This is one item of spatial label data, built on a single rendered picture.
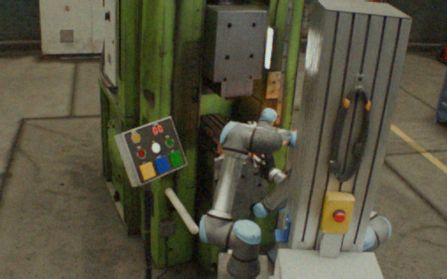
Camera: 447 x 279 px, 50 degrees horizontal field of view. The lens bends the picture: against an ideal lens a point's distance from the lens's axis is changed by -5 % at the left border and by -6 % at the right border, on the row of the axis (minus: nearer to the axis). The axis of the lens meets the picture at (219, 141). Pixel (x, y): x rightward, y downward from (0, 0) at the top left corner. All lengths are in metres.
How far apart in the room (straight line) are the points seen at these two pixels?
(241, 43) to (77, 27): 5.48
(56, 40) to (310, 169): 6.86
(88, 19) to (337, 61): 6.78
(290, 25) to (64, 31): 5.44
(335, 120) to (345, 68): 0.16
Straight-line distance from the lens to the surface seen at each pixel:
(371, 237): 2.19
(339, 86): 1.46
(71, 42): 8.10
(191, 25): 2.80
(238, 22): 2.75
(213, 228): 2.13
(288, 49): 3.13
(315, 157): 1.55
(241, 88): 2.88
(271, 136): 2.13
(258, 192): 3.18
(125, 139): 2.53
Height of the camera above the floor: 2.24
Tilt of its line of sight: 25 degrees down
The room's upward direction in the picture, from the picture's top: 4 degrees clockwise
